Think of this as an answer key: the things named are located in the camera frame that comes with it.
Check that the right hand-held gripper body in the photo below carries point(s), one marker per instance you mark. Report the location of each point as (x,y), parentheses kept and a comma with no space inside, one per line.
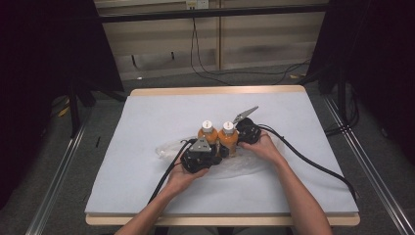
(248,132)

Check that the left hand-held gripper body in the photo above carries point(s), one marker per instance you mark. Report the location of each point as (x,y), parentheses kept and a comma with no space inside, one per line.
(195,160)

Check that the orange juice bottle white cap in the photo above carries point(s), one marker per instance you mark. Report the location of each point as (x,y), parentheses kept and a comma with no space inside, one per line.
(208,135)
(229,138)

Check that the clear plastic bag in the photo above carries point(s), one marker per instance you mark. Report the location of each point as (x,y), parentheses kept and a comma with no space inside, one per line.
(235,167)

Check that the person's right hand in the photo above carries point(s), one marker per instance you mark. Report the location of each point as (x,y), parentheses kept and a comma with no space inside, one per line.
(266,148)

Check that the person's left hand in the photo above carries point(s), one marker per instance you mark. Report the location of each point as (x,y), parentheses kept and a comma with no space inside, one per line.
(181,181)

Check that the wooden table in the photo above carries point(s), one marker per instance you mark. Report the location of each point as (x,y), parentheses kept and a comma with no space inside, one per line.
(215,89)

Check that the white table mat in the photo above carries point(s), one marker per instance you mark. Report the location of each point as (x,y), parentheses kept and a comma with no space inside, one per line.
(137,130)

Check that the small black floor piece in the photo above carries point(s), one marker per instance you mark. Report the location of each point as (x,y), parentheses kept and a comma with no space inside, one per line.
(98,141)

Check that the black stand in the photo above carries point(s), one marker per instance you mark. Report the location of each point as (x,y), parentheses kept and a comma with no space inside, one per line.
(341,94)
(75,107)

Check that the black horizontal bar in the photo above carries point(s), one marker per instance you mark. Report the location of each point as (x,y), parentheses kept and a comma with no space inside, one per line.
(212,13)

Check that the yellow floor tape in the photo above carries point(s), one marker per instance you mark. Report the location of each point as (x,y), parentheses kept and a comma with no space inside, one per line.
(63,111)

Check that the dark curtain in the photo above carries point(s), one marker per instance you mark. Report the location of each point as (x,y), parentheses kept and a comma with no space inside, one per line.
(39,81)
(375,65)

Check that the metal floor rail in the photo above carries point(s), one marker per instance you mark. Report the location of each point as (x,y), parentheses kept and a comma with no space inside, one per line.
(55,182)
(368,163)

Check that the white wall socket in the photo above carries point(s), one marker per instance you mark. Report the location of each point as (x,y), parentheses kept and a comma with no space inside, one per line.
(197,4)

